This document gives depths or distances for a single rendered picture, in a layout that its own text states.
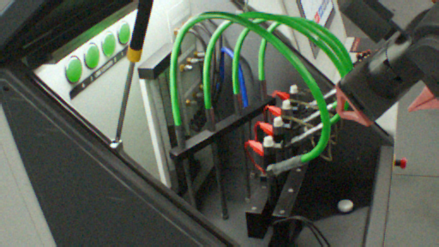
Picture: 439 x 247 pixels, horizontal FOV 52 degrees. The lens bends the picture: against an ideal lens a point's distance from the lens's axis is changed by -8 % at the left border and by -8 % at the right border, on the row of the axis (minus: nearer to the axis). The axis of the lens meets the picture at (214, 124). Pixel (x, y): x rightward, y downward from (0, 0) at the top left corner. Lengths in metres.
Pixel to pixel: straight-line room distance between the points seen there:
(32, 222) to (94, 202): 0.20
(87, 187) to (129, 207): 0.08
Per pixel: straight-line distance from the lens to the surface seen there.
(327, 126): 0.78
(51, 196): 0.85
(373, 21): 0.53
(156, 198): 0.71
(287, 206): 1.08
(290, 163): 0.87
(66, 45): 0.81
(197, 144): 1.10
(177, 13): 1.22
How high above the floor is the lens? 1.67
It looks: 29 degrees down
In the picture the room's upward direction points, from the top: 8 degrees counter-clockwise
